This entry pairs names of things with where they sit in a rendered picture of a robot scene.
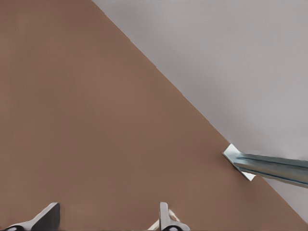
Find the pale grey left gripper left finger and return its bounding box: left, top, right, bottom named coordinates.
left=0, top=202, right=60, bottom=231

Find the silver frame post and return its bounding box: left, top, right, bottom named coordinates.
left=221, top=143, right=308, bottom=189

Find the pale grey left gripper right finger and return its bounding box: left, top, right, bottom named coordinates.
left=147, top=202, right=191, bottom=231

